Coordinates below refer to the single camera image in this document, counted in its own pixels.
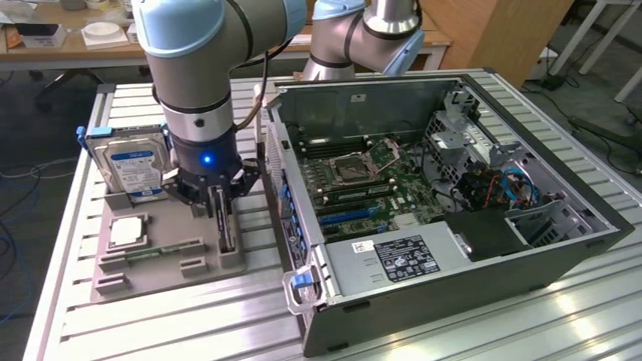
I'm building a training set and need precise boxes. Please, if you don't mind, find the black power brick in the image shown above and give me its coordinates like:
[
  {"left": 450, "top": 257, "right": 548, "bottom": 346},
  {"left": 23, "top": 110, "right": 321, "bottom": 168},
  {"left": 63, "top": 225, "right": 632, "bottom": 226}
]
[{"left": 540, "top": 73, "right": 568, "bottom": 91}]

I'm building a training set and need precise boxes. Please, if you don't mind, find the wooden cabinet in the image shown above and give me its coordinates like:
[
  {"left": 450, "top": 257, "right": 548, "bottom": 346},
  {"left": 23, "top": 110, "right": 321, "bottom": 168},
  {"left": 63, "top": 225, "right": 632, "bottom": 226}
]
[{"left": 421, "top": 0, "right": 576, "bottom": 87}]

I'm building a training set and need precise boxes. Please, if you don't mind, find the white box with black top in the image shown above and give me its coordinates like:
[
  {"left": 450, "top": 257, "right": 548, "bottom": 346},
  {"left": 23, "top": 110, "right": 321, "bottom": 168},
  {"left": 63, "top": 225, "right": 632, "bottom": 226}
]
[{"left": 15, "top": 23, "right": 67, "bottom": 49}]

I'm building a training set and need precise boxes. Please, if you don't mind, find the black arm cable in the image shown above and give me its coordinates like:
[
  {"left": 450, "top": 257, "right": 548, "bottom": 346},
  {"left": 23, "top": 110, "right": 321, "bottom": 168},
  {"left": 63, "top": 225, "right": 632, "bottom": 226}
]
[{"left": 233, "top": 35, "right": 297, "bottom": 131}]

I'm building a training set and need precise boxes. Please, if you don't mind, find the green motherboard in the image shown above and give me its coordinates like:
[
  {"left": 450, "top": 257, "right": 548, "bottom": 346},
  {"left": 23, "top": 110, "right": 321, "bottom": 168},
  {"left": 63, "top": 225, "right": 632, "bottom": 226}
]
[{"left": 295, "top": 131, "right": 448, "bottom": 244}]

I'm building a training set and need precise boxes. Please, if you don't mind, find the black open PC case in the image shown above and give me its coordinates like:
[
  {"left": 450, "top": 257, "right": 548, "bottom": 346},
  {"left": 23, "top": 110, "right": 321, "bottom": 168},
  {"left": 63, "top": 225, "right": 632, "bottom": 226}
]
[{"left": 253, "top": 73, "right": 637, "bottom": 358}]

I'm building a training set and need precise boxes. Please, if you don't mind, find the graphics card with metal bracket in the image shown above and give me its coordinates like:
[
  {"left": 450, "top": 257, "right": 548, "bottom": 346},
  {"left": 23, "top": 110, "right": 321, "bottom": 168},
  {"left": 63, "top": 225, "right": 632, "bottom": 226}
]
[{"left": 207, "top": 183, "right": 238, "bottom": 253}]

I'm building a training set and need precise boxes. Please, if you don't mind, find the grey metal disk bay cage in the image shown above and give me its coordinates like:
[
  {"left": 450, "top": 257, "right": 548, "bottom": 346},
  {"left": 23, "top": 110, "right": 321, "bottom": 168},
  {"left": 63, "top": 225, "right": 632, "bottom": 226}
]
[{"left": 423, "top": 80, "right": 533, "bottom": 181}]

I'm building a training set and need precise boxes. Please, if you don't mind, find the white table frame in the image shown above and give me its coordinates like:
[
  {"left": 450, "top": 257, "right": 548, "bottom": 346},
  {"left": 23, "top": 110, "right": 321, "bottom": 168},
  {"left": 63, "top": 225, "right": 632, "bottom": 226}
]
[{"left": 549, "top": 0, "right": 642, "bottom": 102}]

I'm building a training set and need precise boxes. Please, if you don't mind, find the grey power supply unit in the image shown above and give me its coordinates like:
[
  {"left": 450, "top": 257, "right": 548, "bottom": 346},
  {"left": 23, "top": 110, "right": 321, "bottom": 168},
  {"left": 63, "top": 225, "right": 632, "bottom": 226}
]
[{"left": 321, "top": 221, "right": 476, "bottom": 298}]

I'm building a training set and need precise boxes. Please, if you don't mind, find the blue expansion slot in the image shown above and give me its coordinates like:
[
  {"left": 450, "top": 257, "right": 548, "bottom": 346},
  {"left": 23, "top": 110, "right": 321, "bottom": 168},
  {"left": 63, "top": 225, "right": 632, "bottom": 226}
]
[{"left": 318, "top": 208, "right": 382, "bottom": 227}]

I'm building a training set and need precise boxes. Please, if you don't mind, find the red disk wire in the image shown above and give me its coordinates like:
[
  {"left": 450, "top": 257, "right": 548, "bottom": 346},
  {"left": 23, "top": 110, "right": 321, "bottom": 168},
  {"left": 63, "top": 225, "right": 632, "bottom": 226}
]
[{"left": 489, "top": 174, "right": 504, "bottom": 206}]

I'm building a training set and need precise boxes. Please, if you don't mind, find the white round part on plate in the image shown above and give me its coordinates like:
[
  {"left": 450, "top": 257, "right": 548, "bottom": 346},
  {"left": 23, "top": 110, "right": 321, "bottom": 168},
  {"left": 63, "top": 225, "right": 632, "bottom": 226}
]
[{"left": 80, "top": 21, "right": 131, "bottom": 50}]

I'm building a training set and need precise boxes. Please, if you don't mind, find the CPU socket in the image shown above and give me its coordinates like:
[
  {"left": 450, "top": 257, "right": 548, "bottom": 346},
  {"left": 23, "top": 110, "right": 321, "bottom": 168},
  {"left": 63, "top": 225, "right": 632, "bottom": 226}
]
[{"left": 329, "top": 153, "right": 381, "bottom": 185}]

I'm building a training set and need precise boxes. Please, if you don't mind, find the black chair base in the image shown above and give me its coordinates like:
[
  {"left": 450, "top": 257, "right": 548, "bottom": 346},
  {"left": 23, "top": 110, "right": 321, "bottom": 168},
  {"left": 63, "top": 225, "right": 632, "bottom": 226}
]
[{"left": 35, "top": 69, "right": 107, "bottom": 112}]

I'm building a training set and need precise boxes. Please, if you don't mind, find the black floor stand base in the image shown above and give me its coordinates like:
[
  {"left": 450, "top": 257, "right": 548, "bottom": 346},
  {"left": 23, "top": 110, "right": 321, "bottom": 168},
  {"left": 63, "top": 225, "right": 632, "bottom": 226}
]
[{"left": 569, "top": 112, "right": 642, "bottom": 151}]

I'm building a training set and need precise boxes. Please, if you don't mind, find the hard disk in blue carrier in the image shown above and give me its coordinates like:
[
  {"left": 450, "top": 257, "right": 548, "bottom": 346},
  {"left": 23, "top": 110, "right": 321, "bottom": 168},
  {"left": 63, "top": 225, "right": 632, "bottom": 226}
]
[{"left": 75, "top": 122, "right": 175, "bottom": 206}]

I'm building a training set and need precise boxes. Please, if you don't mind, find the green loose RAM stick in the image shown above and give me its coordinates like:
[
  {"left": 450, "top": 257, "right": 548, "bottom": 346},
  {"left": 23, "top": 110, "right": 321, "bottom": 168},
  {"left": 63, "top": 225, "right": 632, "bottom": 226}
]
[{"left": 123, "top": 240, "right": 195, "bottom": 260}]

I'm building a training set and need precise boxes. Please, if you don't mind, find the black RAM slot bank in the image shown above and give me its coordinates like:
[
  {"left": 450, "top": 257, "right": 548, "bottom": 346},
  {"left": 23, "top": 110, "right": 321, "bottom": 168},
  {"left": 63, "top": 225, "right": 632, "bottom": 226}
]
[{"left": 298, "top": 133, "right": 370, "bottom": 159}]

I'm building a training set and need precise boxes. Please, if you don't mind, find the grey parts rack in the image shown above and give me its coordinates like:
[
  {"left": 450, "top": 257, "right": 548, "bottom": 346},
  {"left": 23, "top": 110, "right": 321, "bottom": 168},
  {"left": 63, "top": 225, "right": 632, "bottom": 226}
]
[{"left": 90, "top": 182, "right": 249, "bottom": 304}]

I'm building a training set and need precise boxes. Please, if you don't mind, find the black plastic shroud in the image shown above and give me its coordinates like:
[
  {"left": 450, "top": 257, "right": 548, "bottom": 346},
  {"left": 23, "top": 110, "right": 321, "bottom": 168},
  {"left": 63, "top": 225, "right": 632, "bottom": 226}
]
[{"left": 446, "top": 210, "right": 536, "bottom": 262}]

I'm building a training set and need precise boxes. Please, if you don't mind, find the wooden desk with white frame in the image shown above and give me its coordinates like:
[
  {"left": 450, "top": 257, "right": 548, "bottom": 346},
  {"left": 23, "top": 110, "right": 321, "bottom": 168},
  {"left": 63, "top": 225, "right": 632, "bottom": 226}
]
[{"left": 0, "top": 0, "right": 453, "bottom": 82}]

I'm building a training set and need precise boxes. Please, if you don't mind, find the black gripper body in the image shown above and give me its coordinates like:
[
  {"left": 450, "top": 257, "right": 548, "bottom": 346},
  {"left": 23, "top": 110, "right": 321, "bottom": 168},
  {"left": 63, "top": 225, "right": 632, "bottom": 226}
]
[{"left": 169, "top": 129, "right": 242, "bottom": 206}]

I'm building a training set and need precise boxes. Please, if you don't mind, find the metal socket cover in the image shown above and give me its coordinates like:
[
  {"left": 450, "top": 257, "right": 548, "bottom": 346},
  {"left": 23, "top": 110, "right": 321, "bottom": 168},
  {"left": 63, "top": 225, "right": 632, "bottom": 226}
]
[{"left": 369, "top": 137, "right": 402, "bottom": 172}]

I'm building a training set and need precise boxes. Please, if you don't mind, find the blue disk wire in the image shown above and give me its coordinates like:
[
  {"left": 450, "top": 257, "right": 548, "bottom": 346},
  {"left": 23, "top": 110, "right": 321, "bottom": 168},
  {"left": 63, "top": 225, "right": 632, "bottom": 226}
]
[{"left": 501, "top": 167, "right": 541, "bottom": 211}]

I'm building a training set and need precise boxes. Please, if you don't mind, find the silver CPU chip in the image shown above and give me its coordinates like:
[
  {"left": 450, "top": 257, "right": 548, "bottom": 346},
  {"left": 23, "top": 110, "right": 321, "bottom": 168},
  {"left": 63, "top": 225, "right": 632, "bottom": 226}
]
[{"left": 108, "top": 217, "right": 145, "bottom": 250}]

